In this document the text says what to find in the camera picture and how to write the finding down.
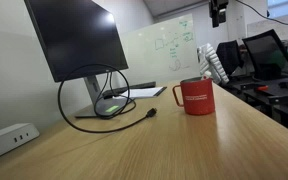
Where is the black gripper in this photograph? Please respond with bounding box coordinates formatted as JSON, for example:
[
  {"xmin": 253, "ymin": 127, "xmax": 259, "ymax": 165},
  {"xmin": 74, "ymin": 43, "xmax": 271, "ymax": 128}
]
[{"xmin": 208, "ymin": 0, "xmax": 230, "ymax": 29}]

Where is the white capped marker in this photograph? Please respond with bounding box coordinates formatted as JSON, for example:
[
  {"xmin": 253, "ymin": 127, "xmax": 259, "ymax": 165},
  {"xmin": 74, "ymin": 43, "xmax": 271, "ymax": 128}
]
[{"xmin": 201, "ymin": 70, "xmax": 212, "ymax": 81}]

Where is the red speckled mug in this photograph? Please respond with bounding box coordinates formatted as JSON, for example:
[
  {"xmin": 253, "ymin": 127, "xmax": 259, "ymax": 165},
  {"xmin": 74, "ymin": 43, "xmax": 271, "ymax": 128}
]
[{"xmin": 172, "ymin": 76, "xmax": 216, "ymax": 116}]

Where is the black padded chair back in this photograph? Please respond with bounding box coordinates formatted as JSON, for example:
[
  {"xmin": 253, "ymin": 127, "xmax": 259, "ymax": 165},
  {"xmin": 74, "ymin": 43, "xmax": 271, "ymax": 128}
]
[{"xmin": 215, "ymin": 39, "xmax": 245, "ymax": 77}]

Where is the white ribbed chair back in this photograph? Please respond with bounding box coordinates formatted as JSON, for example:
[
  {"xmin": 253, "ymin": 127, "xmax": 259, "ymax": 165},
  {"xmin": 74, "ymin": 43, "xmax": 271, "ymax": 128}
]
[{"xmin": 197, "ymin": 42, "xmax": 230, "ymax": 85}]

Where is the black side desk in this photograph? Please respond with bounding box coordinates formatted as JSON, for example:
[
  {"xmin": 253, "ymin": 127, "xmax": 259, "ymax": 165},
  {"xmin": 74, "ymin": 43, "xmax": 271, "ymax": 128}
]
[{"xmin": 222, "ymin": 75, "xmax": 288, "ymax": 138}]

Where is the white paper notepad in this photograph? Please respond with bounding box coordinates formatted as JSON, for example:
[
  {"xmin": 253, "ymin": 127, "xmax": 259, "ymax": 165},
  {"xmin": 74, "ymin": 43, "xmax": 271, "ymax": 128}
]
[{"xmin": 114, "ymin": 86, "xmax": 165, "ymax": 100}]

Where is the black computer monitor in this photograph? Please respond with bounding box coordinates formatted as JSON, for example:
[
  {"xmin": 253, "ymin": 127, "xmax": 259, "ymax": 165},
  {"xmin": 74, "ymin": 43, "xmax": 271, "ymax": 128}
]
[{"xmin": 23, "ymin": 0, "xmax": 129, "ymax": 83}]

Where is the silver monitor stand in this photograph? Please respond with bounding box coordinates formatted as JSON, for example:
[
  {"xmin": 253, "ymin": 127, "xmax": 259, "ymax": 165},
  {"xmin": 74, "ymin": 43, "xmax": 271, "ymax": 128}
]
[{"xmin": 74, "ymin": 75, "xmax": 129, "ymax": 119}]

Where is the white power strip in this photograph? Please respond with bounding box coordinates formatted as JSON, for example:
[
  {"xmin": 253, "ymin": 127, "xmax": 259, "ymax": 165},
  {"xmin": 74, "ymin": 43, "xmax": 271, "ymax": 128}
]
[{"xmin": 0, "ymin": 122, "xmax": 41, "ymax": 165}]

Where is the black hanging overhead cable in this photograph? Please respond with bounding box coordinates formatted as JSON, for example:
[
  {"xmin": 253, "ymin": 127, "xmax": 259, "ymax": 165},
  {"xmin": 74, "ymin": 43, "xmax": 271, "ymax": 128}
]
[{"xmin": 234, "ymin": 0, "xmax": 288, "ymax": 29}]

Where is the orange handled tool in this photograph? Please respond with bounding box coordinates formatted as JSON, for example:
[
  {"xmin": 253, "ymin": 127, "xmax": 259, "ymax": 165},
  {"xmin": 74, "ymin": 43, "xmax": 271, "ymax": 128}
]
[{"xmin": 256, "ymin": 85, "xmax": 270, "ymax": 93}]

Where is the thin black monitor cable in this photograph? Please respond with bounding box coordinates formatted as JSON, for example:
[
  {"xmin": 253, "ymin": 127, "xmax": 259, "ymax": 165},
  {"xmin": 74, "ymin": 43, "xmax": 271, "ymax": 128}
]
[{"xmin": 94, "ymin": 70, "xmax": 137, "ymax": 120}]

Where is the black looped cable with plug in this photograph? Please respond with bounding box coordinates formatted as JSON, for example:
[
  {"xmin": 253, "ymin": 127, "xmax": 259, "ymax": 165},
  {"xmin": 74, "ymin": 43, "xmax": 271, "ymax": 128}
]
[{"xmin": 57, "ymin": 63, "xmax": 158, "ymax": 134}]

